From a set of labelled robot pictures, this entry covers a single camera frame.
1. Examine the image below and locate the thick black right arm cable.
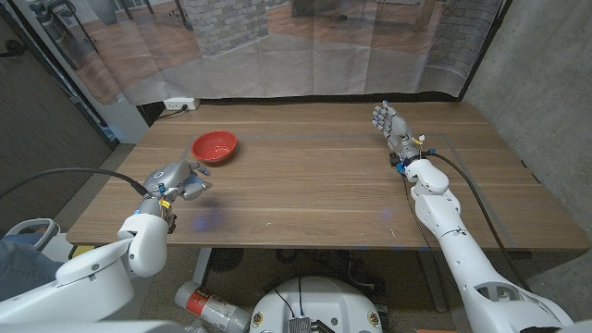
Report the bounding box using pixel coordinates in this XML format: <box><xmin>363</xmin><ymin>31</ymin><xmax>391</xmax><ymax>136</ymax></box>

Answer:
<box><xmin>425</xmin><ymin>150</ymin><xmax>533</xmax><ymax>292</ymax></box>

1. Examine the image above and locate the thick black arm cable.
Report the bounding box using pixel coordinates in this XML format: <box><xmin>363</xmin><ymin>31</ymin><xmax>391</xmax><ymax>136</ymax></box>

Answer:
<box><xmin>425</xmin><ymin>150</ymin><xmax>533</xmax><ymax>292</ymax></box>
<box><xmin>0</xmin><ymin>166</ymin><xmax>150</xmax><ymax>199</ymax></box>

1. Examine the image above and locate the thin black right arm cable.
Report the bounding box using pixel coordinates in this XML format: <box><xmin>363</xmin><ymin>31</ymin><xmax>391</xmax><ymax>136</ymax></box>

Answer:
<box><xmin>400</xmin><ymin>175</ymin><xmax>436</xmax><ymax>260</ymax></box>

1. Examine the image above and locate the white power strip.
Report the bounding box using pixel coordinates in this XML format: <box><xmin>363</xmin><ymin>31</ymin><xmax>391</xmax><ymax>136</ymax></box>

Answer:
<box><xmin>163</xmin><ymin>96</ymin><xmax>202</xmax><ymax>111</ymax></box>

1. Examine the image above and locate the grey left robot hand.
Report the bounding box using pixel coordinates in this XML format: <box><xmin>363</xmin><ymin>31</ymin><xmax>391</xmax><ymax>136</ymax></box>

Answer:
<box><xmin>136</xmin><ymin>159</ymin><xmax>215</xmax><ymax>230</ymax></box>

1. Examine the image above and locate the black round floor object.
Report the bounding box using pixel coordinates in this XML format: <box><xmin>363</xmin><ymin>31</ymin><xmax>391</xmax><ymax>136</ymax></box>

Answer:
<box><xmin>207</xmin><ymin>248</ymin><xmax>245</xmax><ymax>274</ymax></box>

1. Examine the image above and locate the printed room backdrop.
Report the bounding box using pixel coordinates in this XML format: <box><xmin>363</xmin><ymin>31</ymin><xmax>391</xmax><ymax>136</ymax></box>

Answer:
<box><xmin>8</xmin><ymin>0</ymin><xmax>505</xmax><ymax>106</ymax></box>

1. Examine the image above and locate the black power strip cable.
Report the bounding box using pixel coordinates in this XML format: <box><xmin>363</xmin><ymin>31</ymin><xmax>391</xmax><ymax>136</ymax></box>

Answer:
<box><xmin>154</xmin><ymin>105</ymin><xmax>189</xmax><ymax>122</ymax></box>

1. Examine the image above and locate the white grey chair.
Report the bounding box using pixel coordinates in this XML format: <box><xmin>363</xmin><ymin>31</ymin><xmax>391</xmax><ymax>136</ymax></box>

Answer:
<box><xmin>4</xmin><ymin>217</ymin><xmax>61</xmax><ymax>253</ymax></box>

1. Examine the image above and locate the person's leg in jeans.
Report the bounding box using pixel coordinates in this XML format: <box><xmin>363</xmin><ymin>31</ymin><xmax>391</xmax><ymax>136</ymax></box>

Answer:
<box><xmin>0</xmin><ymin>238</ymin><xmax>65</xmax><ymax>302</ymax></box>

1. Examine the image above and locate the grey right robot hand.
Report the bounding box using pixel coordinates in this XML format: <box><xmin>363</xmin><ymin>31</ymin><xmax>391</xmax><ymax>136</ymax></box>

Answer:
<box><xmin>371</xmin><ymin>100</ymin><xmax>422</xmax><ymax>168</ymax></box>

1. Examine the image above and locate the white table leg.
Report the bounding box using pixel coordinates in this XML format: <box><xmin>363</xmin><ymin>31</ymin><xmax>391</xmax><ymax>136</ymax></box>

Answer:
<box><xmin>191</xmin><ymin>247</ymin><xmax>213</xmax><ymax>286</ymax></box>

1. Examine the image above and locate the black backdrop frame pole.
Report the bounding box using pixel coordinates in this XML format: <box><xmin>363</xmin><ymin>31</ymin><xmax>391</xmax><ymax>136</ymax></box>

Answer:
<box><xmin>0</xmin><ymin>0</ymin><xmax>119</xmax><ymax>149</ymax></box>
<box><xmin>460</xmin><ymin>0</ymin><xmax>513</xmax><ymax>101</ymax></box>

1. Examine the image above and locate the white red cylinder canister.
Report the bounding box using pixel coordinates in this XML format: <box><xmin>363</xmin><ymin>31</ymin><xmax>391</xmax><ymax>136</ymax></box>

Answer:
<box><xmin>174</xmin><ymin>279</ymin><xmax>253</xmax><ymax>333</ymax></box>

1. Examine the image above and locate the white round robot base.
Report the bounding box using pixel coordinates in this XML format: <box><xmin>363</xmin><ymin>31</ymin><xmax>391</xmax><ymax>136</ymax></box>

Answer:
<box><xmin>249</xmin><ymin>276</ymin><xmax>384</xmax><ymax>333</ymax></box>

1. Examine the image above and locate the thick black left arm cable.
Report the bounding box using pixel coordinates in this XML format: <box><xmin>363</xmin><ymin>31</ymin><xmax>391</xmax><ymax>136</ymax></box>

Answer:
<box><xmin>0</xmin><ymin>166</ymin><xmax>150</xmax><ymax>199</ymax></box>

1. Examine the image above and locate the grey table leg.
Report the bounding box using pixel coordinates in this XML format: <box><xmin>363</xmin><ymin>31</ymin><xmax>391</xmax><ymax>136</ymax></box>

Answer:
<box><xmin>418</xmin><ymin>249</ymin><xmax>449</xmax><ymax>314</ymax></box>

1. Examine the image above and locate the red bowl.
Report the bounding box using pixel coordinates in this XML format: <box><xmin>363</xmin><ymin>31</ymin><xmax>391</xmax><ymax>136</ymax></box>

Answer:
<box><xmin>190</xmin><ymin>129</ymin><xmax>239</xmax><ymax>164</ymax></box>

